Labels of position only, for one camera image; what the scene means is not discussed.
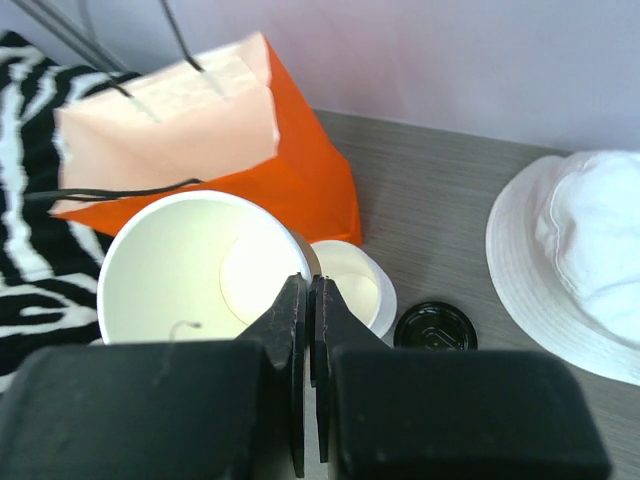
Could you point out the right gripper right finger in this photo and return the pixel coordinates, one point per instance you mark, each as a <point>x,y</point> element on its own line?
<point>409,413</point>

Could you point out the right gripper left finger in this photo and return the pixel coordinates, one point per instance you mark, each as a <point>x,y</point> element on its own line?
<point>229,409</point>

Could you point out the black plastic cup lid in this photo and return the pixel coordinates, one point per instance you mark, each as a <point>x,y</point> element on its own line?
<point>435,326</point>

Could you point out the brown paper coffee cup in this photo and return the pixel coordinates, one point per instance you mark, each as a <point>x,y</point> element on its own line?
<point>199,265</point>

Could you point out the stack of paper cups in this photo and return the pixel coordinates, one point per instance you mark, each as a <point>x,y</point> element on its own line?
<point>363,284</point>

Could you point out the zebra print pillow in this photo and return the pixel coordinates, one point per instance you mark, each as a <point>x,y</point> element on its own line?
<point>49,266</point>

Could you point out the white bucket hat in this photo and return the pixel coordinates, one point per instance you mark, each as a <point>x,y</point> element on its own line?
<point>562,247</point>

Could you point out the orange paper gift bag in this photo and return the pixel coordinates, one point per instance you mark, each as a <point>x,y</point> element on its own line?
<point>230,119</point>

